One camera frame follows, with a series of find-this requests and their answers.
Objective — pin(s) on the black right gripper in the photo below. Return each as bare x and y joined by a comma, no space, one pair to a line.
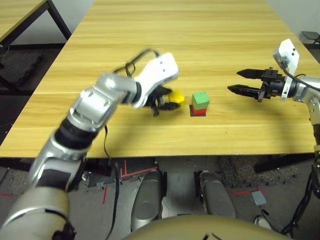
272,85

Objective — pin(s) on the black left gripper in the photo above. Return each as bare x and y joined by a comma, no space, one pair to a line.
155,100

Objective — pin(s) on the yellow wooden block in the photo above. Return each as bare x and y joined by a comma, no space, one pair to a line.
178,96

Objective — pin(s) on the green wooden block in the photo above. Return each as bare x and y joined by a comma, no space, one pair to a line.
200,98

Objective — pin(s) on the red wooden block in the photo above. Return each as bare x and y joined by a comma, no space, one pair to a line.
199,111

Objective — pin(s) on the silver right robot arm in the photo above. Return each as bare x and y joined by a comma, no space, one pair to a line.
310,90

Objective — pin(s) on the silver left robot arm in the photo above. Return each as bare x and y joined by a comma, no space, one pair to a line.
82,117

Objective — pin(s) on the red cube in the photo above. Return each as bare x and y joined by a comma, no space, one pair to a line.
192,113

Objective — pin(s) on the grey table base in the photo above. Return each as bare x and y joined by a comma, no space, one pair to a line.
185,165

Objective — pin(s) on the black foot pedal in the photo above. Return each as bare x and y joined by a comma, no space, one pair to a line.
311,37

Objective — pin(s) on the black table foot bar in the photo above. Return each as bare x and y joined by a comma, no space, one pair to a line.
282,163

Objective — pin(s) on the speckled black floor mat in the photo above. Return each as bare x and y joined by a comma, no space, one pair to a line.
250,172

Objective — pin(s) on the grey left robot leg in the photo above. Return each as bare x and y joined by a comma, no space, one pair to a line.
147,200

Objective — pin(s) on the grey robot leg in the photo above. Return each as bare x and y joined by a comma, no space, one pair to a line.
147,200
216,197

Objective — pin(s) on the grey right robot leg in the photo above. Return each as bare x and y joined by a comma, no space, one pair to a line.
216,197

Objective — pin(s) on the grey pedal box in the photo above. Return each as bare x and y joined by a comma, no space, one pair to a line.
258,198

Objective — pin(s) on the tan robot torso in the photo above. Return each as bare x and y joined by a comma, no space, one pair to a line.
200,230

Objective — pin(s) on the white shoe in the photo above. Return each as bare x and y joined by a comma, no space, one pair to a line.
262,222

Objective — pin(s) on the black foam floor mat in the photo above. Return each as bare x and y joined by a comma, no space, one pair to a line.
20,67

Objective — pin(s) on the black framed side table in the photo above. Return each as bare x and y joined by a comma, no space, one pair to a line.
30,15

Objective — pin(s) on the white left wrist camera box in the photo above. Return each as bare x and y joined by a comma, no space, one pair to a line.
160,72

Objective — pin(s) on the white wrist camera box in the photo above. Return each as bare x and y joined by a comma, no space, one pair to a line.
160,72
287,53

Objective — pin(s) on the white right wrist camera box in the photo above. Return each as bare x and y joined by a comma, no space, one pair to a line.
287,53

